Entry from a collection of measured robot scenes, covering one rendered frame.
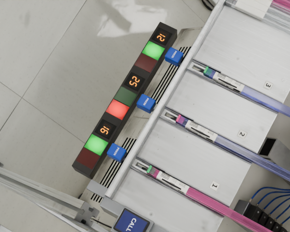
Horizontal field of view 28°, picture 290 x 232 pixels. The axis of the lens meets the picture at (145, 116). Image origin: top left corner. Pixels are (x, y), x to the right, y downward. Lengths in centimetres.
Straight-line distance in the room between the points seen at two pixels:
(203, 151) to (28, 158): 80
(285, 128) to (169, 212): 51
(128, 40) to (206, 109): 84
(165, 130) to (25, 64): 75
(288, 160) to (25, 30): 84
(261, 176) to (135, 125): 50
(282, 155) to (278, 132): 7
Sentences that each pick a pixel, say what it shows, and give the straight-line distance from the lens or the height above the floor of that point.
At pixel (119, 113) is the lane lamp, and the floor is 66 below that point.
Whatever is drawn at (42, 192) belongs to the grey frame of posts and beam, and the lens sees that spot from 130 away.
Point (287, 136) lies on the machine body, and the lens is 146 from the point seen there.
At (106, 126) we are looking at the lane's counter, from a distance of 110.
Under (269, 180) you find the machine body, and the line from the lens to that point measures 143.
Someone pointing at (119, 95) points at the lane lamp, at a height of 65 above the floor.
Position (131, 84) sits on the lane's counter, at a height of 66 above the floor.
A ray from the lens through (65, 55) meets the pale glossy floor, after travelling 178.
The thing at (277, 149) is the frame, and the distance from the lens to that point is 137.
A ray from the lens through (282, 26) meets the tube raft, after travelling 116.
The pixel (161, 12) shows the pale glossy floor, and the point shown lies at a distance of 197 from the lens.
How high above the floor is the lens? 161
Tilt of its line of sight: 57 degrees down
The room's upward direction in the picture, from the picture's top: 97 degrees clockwise
